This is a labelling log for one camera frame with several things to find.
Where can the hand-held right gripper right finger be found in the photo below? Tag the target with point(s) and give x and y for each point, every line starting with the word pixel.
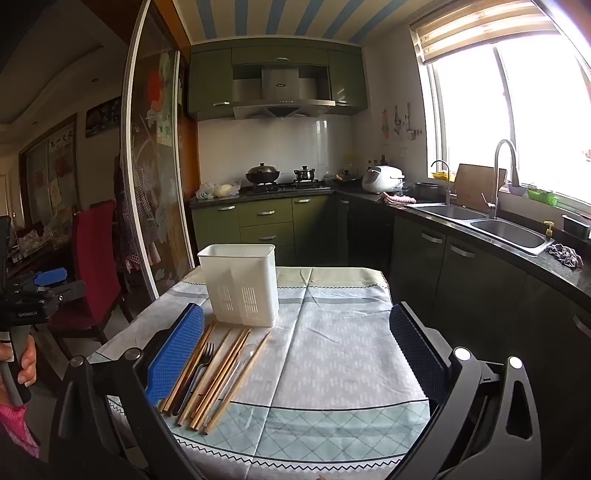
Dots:
pixel 418 355

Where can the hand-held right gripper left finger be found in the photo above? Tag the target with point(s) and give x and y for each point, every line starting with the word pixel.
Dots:
pixel 178 355

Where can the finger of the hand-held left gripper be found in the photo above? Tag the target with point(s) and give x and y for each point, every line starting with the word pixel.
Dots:
pixel 51 277
pixel 67 292

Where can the black plastic fork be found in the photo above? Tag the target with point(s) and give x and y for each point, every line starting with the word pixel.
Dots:
pixel 202 364

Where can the row of wooden chopsticks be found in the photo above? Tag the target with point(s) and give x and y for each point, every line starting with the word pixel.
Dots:
pixel 226 369

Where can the white plastic utensil basket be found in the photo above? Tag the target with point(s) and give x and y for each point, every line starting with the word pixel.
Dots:
pixel 240 286

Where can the person's left forearm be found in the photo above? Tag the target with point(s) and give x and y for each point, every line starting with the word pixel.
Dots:
pixel 16 427

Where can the hanging kitchen utensils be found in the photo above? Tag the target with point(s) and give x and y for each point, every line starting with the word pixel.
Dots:
pixel 408 122

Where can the person's left hand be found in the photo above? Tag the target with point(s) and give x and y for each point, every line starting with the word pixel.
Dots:
pixel 28 364

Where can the red covered wooden chair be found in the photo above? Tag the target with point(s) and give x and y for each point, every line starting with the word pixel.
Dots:
pixel 94 258

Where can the dark lower kitchen cabinets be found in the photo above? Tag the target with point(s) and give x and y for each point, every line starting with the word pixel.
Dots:
pixel 461 300

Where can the checkered hanging apron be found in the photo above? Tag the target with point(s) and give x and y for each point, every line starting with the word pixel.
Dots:
pixel 131 221

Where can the glass display cabinet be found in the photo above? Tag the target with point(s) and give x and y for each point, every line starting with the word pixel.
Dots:
pixel 51 175

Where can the steel double sink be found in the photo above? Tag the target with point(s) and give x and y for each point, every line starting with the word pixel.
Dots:
pixel 508 233

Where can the floral sliding glass door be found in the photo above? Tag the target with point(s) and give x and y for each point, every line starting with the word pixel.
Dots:
pixel 152 161

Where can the green lower kitchen cabinets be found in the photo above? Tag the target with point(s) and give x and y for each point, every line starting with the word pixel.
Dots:
pixel 265 226

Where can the green kitchen cabinets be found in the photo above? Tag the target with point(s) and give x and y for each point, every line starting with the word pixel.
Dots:
pixel 210 83
pixel 265 226

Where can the pink cloth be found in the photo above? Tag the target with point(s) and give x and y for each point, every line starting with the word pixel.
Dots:
pixel 397 199

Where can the black cooking pot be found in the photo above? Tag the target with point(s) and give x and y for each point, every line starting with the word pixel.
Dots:
pixel 425 191

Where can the plastic bag with food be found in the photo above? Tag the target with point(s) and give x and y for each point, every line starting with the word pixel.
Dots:
pixel 219 190

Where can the small steel faucet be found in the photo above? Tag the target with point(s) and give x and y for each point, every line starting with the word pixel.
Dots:
pixel 447 184

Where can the grey dish rag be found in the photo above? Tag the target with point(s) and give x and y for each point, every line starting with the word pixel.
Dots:
pixel 564 256

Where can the wooden cutting board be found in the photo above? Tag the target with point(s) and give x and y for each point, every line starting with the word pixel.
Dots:
pixel 473 187

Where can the white rice cooker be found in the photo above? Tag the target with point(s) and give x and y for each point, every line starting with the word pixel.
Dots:
pixel 381 180

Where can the yellow plastic tray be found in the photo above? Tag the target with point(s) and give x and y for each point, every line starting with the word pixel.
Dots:
pixel 441 175

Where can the tall steel faucet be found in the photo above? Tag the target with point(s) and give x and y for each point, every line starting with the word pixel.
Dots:
pixel 496 175

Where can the black wok with lid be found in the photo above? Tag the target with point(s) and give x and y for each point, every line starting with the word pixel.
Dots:
pixel 263 174

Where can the black gas stove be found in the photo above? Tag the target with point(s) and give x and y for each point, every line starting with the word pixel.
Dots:
pixel 288 187

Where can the green plastic basket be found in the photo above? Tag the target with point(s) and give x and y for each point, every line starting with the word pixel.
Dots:
pixel 542 196

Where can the black plastic container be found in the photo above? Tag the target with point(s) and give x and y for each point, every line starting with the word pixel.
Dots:
pixel 575 226

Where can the steel pot with lid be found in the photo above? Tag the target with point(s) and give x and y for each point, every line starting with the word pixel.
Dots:
pixel 304 175

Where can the green upper kitchen cabinets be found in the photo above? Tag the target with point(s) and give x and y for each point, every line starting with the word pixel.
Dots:
pixel 210 83

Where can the kitchen window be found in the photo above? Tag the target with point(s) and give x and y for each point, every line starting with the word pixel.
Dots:
pixel 531 115

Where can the steel range hood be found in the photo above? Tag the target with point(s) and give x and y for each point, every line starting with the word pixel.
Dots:
pixel 281 87

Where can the striped roller blind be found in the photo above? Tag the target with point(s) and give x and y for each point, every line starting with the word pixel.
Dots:
pixel 461 32

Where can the dark wall poster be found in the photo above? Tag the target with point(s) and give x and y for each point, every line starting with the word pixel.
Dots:
pixel 104 117

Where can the wall decal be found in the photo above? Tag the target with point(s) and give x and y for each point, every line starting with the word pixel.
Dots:
pixel 385 127

